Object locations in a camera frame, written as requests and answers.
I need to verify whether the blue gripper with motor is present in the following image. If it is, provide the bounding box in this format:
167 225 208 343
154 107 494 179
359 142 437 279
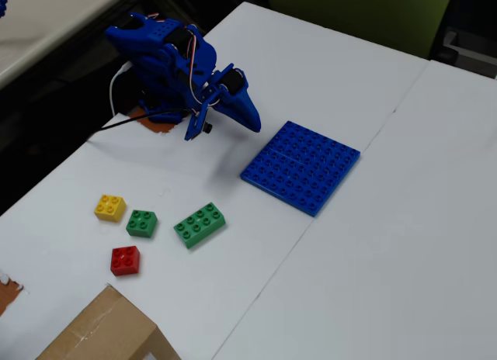
208 62 262 133

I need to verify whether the green 2x2 toy block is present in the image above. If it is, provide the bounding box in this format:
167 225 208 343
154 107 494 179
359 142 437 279
125 209 159 239

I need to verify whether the green 2x4 toy block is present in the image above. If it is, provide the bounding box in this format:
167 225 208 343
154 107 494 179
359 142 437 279
172 201 227 251

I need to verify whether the yellow 2x2 toy block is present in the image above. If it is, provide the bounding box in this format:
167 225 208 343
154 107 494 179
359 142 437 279
93 193 128 223

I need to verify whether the red 2x2 toy block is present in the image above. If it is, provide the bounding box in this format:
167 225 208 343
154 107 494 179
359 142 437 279
109 244 142 277

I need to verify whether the blue 8x8 studded plate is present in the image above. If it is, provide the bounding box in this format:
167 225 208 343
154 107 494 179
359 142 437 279
239 119 362 219

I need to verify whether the green chair back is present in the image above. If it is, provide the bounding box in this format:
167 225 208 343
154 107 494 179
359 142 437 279
266 0 456 61

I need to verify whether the white side desk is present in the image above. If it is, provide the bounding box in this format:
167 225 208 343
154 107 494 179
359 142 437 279
0 0 137 90

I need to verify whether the grey box on floor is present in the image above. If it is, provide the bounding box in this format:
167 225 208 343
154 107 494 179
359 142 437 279
443 25 497 80

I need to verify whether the brown cardboard box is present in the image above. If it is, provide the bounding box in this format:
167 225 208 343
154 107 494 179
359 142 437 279
34 283 180 360

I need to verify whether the black cable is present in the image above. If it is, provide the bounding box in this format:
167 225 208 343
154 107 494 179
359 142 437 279
85 109 192 140

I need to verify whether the white cable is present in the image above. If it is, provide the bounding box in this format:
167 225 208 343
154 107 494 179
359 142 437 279
109 61 134 117

